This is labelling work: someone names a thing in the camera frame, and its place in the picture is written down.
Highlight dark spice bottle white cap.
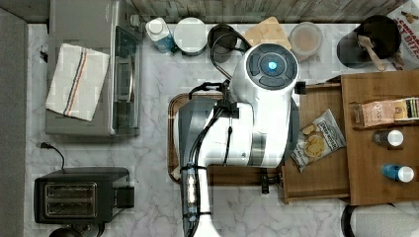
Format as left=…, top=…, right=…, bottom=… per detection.
left=373, top=129, right=404, bottom=147

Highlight black power cord plug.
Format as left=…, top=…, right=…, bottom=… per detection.
left=40, top=141, right=66, bottom=171

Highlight black round object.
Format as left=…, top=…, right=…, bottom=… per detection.
left=48, top=227, right=83, bottom=237

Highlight black two-slot toaster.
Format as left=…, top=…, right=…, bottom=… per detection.
left=34, top=167, right=134, bottom=224

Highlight cereal snack box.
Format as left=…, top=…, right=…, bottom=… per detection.
left=388, top=0, right=419, bottom=70

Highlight silver toaster oven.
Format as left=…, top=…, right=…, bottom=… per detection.
left=45, top=0, right=143, bottom=136

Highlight clear jar with snacks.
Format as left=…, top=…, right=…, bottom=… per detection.
left=289, top=22, right=323, bottom=61

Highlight wooden drawer with black handle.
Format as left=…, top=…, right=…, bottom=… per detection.
left=260, top=82, right=351, bottom=205

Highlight paper towel roll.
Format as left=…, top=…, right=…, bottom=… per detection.
left=350, top=204, right=419, bottom=237

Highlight wooden drawer cabinet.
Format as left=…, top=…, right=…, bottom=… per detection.
left=334, top=70, right=418, bottom=205

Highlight chips snack bag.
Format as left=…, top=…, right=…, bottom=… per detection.
left=292, top=109, right=346, bottom=173

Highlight black utensil holder cup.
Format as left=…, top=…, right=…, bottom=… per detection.
left=336, top=15, right=401, bottom=68

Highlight white round lidded container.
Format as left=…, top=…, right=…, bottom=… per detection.
left=173, top=17, right=208, bottom=56

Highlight dark grey tumbler cup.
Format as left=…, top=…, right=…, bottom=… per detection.
left=208, top=24, right=237, bottom=63

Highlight wooden cutting board tray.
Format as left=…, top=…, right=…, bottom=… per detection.
left=166, top=91, right=281, bottom=187

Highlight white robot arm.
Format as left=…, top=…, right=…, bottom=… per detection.
left=173, top=42, right=299, bottom=237

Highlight black paper towel holder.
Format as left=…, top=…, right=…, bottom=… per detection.
left=341, top=205, right=356, bottom=237

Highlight wooden spoon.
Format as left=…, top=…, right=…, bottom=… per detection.
left=358, top=35, right=386, bottom=71

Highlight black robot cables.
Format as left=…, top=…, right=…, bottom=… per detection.
left=180, top=25, right=253, bottom=237

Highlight striped white dish towel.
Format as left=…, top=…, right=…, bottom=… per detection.
left=45, top=43, right=110, bottom=121

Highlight blue spice bottle white cap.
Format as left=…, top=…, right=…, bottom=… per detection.
left=381, top=164, right=415, bottom=183

